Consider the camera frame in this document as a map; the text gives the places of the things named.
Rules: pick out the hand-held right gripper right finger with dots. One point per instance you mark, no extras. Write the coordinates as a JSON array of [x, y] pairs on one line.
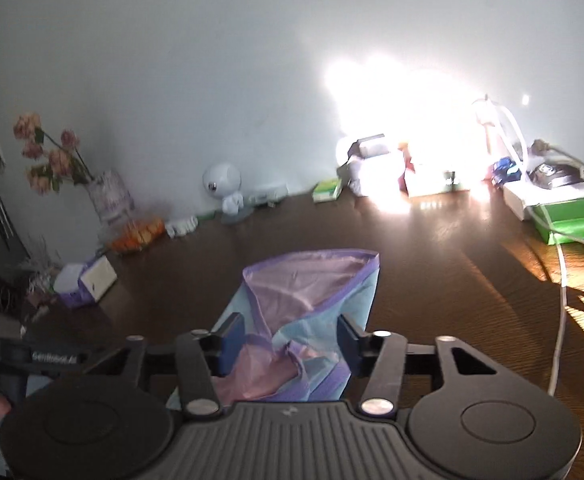
[[348, 345]]

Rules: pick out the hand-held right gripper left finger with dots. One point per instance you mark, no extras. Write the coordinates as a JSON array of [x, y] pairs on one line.
[[231, 345]]

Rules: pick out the pink and blue cloth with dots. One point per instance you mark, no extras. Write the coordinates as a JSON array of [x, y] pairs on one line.
[[312, 290]]

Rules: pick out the dried twigs bundle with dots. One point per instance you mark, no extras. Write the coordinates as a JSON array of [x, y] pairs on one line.
[[39, 272]]

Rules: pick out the purple tissue box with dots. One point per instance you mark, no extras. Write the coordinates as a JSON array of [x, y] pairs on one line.
[[96, 280]]

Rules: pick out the white clip device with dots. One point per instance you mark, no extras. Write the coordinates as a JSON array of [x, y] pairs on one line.
[[181, 226]]

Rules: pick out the clear plastic food container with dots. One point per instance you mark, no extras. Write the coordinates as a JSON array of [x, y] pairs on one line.
[[136, 234]]

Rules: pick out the white rectangular case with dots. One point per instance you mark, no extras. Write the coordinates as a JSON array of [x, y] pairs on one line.
[[269, 195]]

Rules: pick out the small green box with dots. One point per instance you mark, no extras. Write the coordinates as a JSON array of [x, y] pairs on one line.
[[328, 190]]

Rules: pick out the white robot figure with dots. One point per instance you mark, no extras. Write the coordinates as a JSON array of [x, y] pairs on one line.
[[224, 182]]

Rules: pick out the purple white textured vase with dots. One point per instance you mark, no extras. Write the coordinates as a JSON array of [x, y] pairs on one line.
[[109, 197]]

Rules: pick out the dried pink roses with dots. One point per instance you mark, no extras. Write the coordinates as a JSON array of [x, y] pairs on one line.
[[54, 160]]

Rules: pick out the grey small box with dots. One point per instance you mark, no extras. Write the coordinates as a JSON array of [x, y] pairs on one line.
[[369, 146]]

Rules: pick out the white box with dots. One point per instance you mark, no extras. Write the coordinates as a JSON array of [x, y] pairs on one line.
[[519, 197]]

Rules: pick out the blue toy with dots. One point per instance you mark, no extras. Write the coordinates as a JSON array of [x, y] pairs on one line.
[[504, 170]]

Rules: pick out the flat green box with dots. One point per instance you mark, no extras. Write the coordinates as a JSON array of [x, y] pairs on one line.
[[579, 220]]

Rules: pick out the grey round device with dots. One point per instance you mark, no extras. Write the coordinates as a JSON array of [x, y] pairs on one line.
[[554, 175]]

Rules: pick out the white plastic tube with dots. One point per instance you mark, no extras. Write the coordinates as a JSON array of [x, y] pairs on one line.
[[512, 130]]

